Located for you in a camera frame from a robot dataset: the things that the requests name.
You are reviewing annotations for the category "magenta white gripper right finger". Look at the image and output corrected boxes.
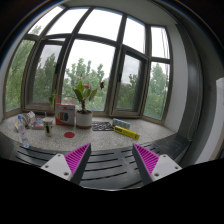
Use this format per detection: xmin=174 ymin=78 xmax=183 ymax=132
xmin=132 ymin=144 xmax=181 ymax=185

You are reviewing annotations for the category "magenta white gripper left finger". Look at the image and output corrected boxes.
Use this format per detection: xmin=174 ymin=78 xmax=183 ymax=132
xmin=41 ymin=143 xmax=91 ymax=184

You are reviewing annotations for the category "clear plastic water bottle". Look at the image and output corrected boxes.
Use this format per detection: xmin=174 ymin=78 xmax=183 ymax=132
xmin=18 ymin=114 xmax=30 ymax=148

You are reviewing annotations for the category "red round coaster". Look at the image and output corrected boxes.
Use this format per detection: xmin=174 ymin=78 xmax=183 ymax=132
xmin=64 ymin=132 xmax=75 ymax=138

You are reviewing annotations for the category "dark slatted radiator cover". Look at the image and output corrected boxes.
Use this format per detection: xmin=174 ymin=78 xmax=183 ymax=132
xmin=0 ymin=132 xmax=190 ymax=190

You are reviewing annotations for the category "yellow rectangular box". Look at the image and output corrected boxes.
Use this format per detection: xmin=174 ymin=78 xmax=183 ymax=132
xmin=114 ymin=126 xmax=140 ymax=140

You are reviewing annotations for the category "white pot with green plant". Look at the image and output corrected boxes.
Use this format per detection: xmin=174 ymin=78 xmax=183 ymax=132
xmin=73 ymin=81 xmax=104 ymax=129

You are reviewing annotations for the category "black patterned trivet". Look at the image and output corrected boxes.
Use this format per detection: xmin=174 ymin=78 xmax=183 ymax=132
xmin=92 ymin=122 xmax=114 ymax=131

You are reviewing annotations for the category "red white filament box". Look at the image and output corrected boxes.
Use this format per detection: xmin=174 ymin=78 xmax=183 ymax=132
xmin=55 ymin=103 xmax=75 ymax=126

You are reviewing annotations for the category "flat colourful packet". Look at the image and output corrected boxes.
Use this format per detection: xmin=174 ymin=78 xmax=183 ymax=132
xmin=32 ymin=118 xmax=44 ymax=130

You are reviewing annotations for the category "light blue small box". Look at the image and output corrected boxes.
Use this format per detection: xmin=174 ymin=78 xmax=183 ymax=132
xmin=112 ymin=118 xmax=131 ymax=129

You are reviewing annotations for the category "white packaged bundle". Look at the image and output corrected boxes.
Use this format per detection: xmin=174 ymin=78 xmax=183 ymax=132
xmin=17 ymin=111 xmax=35 ymax=128

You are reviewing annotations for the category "dark framed bay window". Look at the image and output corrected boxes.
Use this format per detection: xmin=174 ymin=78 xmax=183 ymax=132
xmin=0 ymin=5 xmax=172 ymax=123

